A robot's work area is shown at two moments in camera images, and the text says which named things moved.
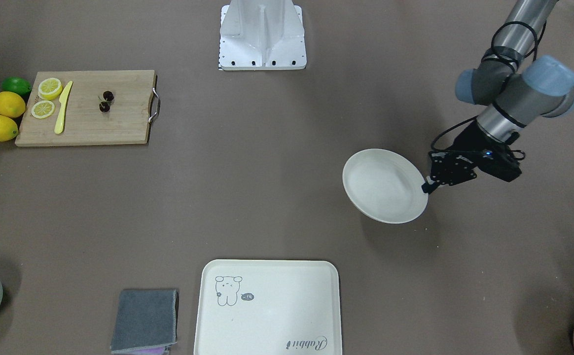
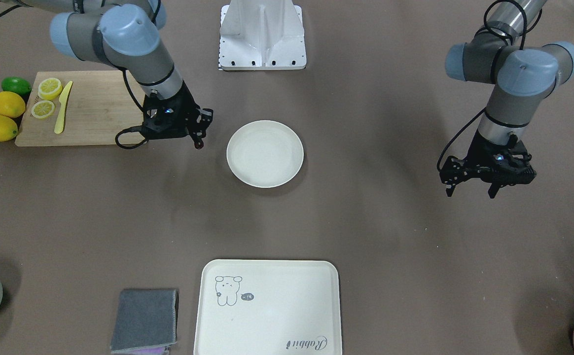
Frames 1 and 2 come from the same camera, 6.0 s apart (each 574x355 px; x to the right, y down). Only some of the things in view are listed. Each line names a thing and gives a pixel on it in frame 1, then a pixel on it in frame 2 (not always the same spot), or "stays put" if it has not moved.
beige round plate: (384, 186) to (265, 154)
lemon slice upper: (50, 88) stays put
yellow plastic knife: (59, 126) stays put
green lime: (16, 84) stays put
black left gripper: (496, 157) to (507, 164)
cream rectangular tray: (269, 307) stays put
